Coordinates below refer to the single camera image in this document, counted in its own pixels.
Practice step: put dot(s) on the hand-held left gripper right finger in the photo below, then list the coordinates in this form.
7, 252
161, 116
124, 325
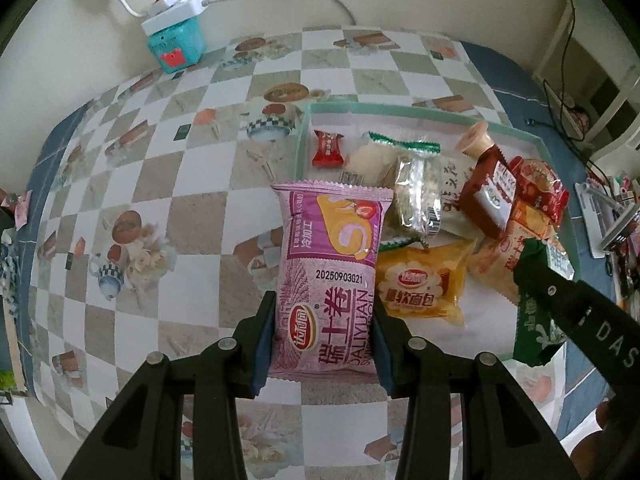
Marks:
385, 355

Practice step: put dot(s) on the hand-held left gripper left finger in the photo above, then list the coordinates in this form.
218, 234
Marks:
260, 345

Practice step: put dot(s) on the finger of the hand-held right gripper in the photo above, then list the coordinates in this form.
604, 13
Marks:
540, 280

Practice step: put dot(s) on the orange snack packet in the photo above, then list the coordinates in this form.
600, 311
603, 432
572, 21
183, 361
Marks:
515, 255

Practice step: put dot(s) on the yellow soft bread packet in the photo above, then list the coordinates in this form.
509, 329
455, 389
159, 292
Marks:
425, 285

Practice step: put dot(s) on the pink swiss roll packet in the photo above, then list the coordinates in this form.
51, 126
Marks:
330, 270

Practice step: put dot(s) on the dark red snack packet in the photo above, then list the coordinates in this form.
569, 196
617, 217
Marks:
485, 195

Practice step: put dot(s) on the white snack packet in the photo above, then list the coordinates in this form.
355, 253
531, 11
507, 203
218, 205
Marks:
452, 195

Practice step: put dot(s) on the clear pastry green ends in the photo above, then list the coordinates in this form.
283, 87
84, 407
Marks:
415, 195

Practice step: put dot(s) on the peach jelly cup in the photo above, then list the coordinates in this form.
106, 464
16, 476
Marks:
477, 140

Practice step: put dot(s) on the round bun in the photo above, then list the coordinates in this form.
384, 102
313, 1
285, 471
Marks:
370, 162

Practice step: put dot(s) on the small red candy packet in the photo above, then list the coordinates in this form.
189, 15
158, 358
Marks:
327, 149

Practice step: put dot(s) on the teal rimmed white tray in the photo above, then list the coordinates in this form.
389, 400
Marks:
345, 125

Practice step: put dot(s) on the white phone stand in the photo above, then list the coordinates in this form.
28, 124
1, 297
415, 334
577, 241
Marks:
595, 220

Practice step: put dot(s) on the white plastic chair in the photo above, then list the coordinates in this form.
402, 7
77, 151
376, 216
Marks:
615, 105

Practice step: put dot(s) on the green printed packaging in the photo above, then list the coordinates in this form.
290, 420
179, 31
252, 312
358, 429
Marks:
7, 381

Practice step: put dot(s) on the small pink snack packet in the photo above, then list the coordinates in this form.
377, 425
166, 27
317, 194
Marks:
22, 210

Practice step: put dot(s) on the teal box with red crab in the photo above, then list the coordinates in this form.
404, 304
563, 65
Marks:
175, 47

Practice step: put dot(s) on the white power strip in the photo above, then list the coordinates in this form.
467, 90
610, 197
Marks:
172, 15

